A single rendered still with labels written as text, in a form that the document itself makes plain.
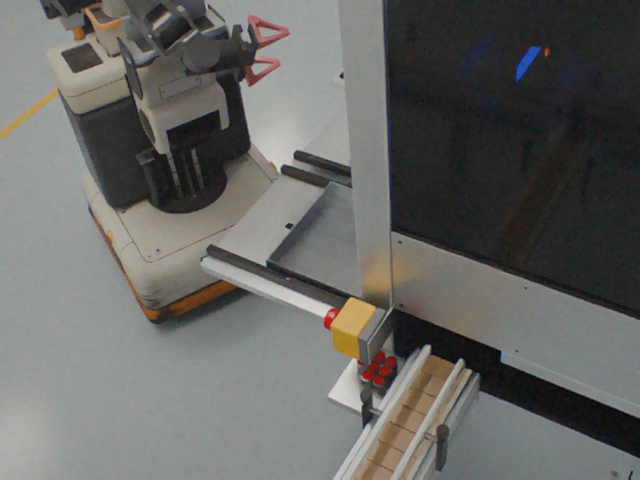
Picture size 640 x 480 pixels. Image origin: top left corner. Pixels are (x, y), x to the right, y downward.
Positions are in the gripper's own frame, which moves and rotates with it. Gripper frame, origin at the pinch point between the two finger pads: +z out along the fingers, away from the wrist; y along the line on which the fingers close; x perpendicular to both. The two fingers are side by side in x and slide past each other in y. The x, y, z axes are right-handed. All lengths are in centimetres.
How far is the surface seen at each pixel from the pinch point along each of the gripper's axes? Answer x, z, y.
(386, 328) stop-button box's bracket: 58, 1, 2
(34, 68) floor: -162, -35, 217
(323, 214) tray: 24.1, 7.5, 28.6
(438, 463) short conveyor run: 82, 1, 1
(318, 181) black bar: 15.3, 9.8, 30.4
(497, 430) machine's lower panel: 79, 19, 14
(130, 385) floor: 24, -34, 134
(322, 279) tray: 40.3, 0.2, 22.8
